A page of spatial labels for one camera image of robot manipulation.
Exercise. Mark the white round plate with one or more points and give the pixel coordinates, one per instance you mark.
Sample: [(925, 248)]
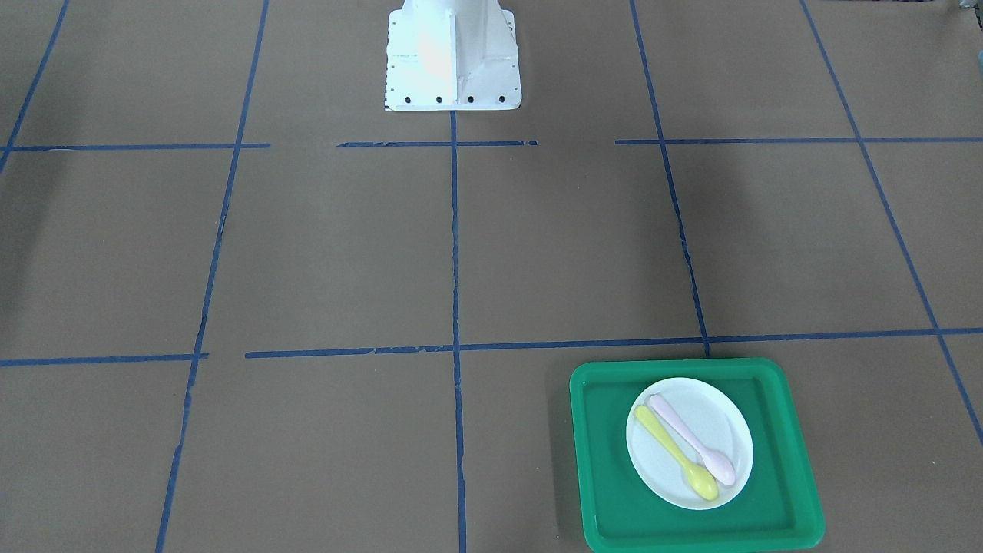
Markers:
[(688, 410)]

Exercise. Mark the yellow plastic spoon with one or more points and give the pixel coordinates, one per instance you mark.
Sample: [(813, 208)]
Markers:
[(697, 477)]

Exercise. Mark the pink plastic spoon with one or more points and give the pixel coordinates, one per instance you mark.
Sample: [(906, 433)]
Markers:
[(717, 464)]

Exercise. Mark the green plastic tray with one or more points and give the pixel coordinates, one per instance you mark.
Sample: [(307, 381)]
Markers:
[(779, 509)]

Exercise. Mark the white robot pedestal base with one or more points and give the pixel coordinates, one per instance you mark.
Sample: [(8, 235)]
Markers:
[(452, 55)]

